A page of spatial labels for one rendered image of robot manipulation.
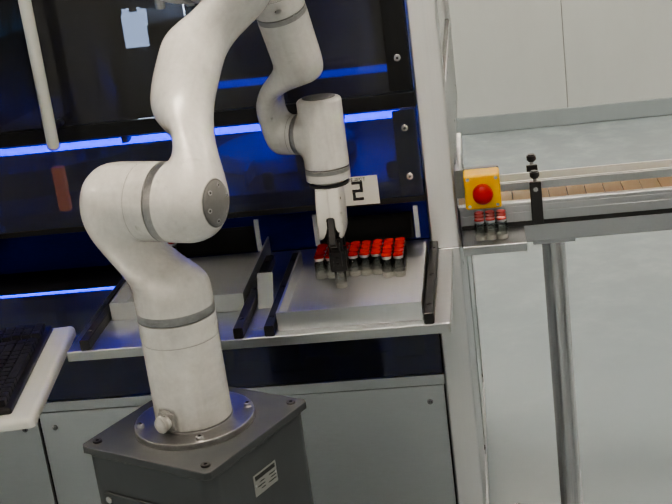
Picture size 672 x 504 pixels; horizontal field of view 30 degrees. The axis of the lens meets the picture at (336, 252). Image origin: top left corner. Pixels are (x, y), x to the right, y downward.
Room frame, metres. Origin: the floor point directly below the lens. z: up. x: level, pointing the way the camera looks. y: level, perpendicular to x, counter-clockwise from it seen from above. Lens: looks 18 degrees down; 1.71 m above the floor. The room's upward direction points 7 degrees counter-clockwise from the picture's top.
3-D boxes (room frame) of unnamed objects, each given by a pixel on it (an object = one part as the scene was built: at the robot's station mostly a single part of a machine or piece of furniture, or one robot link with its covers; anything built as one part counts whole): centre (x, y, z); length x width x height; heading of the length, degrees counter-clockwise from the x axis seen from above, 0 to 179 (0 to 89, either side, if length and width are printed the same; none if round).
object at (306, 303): (2.24, -0.03, 0.90); 0.34 x 0.26 x 0.04; 172
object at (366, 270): (2.33, -0.04, 0.90); 0.18 x 0.02 x 0.05; 82
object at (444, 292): (2.31, 0.13, 0.87); 0.70 x 0.48 x 0.02; 82
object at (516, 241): (2.48, -0.33, 0.87); 0.14 x 0.13 x 0.02; 172
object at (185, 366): (1.80, 0.25, 0.95); 0.19 x 0.19 x 0.18
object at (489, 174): (2.44, -0.31, 0.99); 0.08 x 0.07 x 0.07; 172
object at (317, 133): (2.27, 0.00, 1.19); 0.09 x 0.08 x 0.13; 61
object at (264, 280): (2.18, 0.15, 0.91); 0.14 x 0.03 x 0.06; 172
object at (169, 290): (1.82, 0.28, 1.16); 0.19 x 0.12 x 0.24; 61
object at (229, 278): (2.41, 0.29, 0.90); 0.34 x 0.26 x 0.04; 172
